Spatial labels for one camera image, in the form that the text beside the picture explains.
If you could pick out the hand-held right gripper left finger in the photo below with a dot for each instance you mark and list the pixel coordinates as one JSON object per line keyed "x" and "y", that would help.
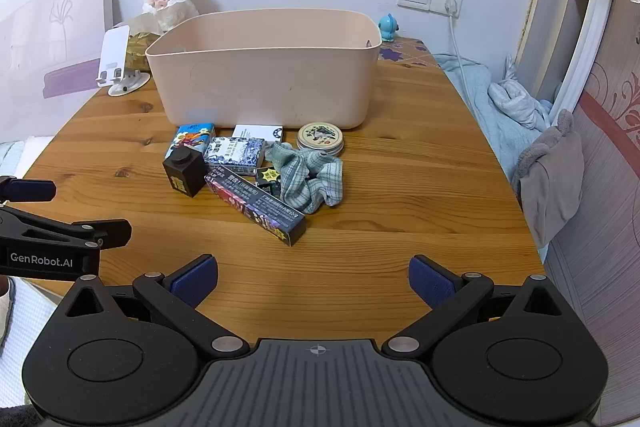
{"x": 194, "y": 281}

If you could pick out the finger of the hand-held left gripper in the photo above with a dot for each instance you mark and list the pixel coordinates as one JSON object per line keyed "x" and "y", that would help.
{"x": 30, "y": 190}
{"x": 107, "y": 232}

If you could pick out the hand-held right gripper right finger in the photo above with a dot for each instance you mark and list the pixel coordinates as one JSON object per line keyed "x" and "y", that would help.
{"x": 431, "y": 282}

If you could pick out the black cube bottle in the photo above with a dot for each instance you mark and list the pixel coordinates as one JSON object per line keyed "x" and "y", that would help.
{"x": 184, "y": 172}

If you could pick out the long black printed box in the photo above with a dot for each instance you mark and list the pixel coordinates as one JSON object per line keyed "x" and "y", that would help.
{"x": 260, "y": 207}

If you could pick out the small black yellow-star box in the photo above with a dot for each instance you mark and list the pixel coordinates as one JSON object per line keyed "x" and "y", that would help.
{"x": 267, "y": 179}

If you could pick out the small colourful cartoon box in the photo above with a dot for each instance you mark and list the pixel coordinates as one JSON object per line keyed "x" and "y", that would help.
{"x": 192, "y": 138}

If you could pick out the blue and white patterned box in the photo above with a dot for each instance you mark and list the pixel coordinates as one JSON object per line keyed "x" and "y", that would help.
{"x": 235, "y": 154}

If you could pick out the green plaid cloth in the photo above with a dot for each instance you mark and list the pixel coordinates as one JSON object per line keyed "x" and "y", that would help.
{"x": 310, "y": 179}

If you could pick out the round illustrated tin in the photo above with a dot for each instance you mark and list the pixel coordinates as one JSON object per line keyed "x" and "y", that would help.
{"x": 320, "y": 137}

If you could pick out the pink plastic storage bin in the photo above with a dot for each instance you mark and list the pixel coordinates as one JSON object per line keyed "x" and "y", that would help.
{"x": 260, "y": 77}

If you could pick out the pink and purple headboard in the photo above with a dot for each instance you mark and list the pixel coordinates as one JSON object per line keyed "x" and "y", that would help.
{"x": 50, "y": 37}

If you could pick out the grey fleece garment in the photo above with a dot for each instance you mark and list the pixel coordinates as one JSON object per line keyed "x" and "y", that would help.
{"x": 550, "y": 177}

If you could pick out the white phone stand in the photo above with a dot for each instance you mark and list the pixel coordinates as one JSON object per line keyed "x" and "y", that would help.
{"x": 114, "y": 52}

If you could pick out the gold tissue box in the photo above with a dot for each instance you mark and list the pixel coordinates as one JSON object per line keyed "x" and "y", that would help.
{"x": 141, "y": 53}

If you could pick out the light blue blanket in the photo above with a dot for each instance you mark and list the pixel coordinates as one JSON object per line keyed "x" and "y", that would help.
{"x": 477, "y": 107}

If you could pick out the pale blue garment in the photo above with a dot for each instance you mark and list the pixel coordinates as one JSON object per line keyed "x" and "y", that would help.
{"x": 517, "y": 104}

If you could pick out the purple floral mat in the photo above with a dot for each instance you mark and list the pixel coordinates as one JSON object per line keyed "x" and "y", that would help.
{"x": 407, "y": 53}

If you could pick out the small blue toy figure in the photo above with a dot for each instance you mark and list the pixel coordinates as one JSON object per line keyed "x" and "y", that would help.
{"x": 387, "y": 28}

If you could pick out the white curved frame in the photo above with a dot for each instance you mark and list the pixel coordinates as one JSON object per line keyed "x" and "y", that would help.
{"x": 592, "y": 7}

